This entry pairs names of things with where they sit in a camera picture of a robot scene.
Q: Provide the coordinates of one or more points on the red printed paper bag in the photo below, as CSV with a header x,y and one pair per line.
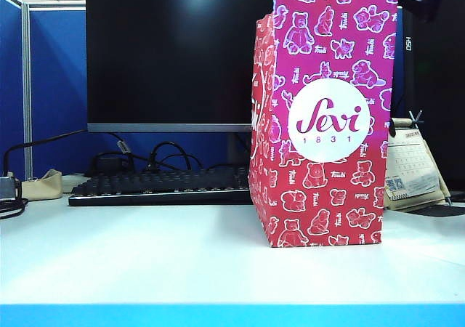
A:
x,y
327,181

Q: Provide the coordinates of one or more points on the black HSD monitor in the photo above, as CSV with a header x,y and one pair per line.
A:
x,y
443,87

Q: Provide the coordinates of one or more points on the beige canvas desk calendar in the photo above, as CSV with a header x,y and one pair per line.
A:
x,y
410,167

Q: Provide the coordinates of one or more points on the black desk mat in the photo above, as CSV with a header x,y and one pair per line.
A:
x,y
439,210

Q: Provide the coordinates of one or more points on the black monitor stand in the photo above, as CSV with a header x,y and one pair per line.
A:
x,y
238,149

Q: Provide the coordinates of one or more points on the large black computer monitor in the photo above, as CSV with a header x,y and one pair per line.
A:
x,y
145,51

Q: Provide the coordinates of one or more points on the black keyboard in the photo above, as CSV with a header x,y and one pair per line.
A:
x,y
145,189

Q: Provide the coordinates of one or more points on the black power adapter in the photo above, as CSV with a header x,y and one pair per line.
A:
x,y
109,161

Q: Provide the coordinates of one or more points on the blue office partition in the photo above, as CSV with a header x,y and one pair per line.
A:
x,y
58,87

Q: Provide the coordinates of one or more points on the beige cloth pouch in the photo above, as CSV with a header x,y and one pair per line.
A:
x,y
43,187

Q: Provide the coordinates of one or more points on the grey metal box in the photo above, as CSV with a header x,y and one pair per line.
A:
x,y
7,188

